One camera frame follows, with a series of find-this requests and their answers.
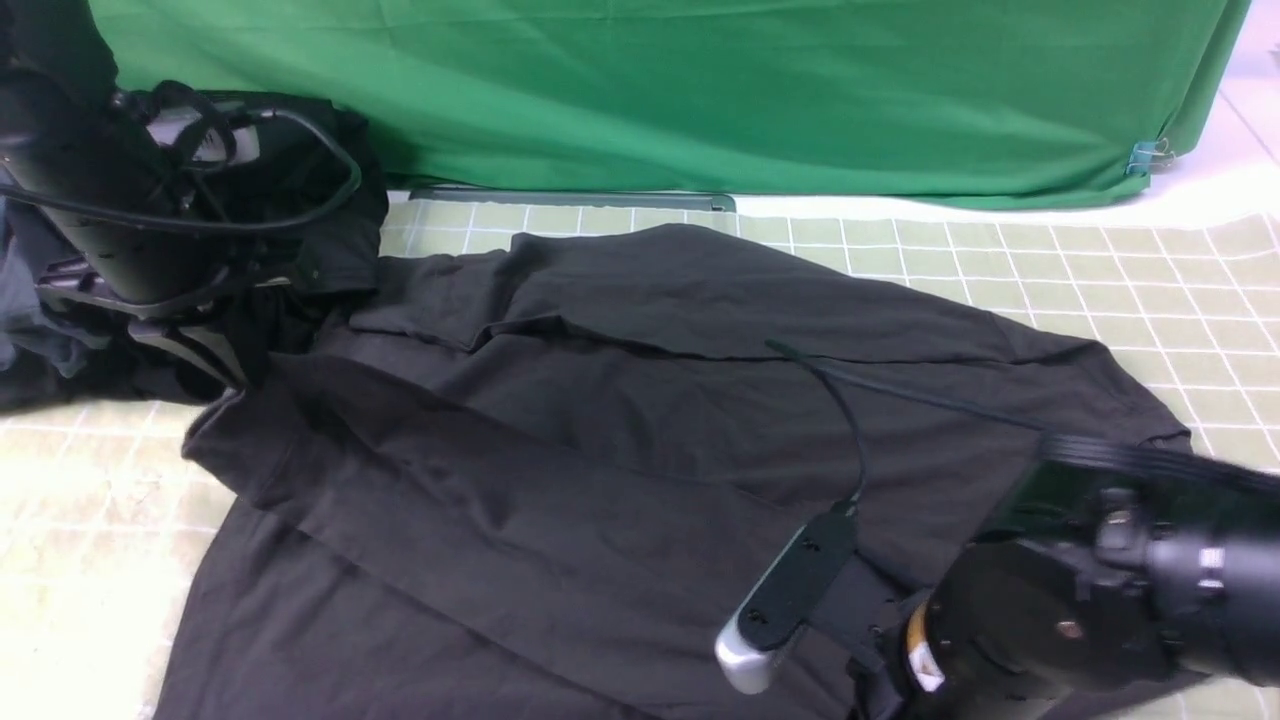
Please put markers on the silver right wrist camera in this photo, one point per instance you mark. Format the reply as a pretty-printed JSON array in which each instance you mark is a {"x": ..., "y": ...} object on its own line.
[{"x": 751, "y": 646}]

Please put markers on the gray long-sleeve shirt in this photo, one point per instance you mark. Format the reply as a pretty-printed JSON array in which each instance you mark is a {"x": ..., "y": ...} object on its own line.
[{"x": 533, "y": 483}]

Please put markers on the green backdrop cloth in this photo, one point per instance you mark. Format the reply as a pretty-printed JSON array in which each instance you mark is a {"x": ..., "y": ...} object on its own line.
[{"x": 994, "y": 105}]

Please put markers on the light green grid mat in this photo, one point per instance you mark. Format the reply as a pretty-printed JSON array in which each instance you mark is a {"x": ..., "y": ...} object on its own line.
[{"x": 104, "y": 524}]

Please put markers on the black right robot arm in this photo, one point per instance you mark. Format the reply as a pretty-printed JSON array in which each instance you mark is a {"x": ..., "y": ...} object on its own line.
[{"x": 1202, "y": 532}]

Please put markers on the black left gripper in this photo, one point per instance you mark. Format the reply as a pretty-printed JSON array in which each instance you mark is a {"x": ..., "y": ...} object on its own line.
[{"x": 112, "y": 193}]

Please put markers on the blue binder clip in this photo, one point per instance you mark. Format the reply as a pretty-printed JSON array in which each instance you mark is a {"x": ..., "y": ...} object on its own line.
[{"x": 1150, "y": 157}]

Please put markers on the pile of black clothes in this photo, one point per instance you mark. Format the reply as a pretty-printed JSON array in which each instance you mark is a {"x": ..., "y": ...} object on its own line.
[{"x": 320, "y": 170}]

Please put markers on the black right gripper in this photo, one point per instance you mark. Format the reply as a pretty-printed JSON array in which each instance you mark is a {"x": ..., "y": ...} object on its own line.
[{"x": 1022, "y": 630}]

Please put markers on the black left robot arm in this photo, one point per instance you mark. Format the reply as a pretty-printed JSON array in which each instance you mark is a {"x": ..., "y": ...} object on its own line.
[{"x": 203, "y": 137}]

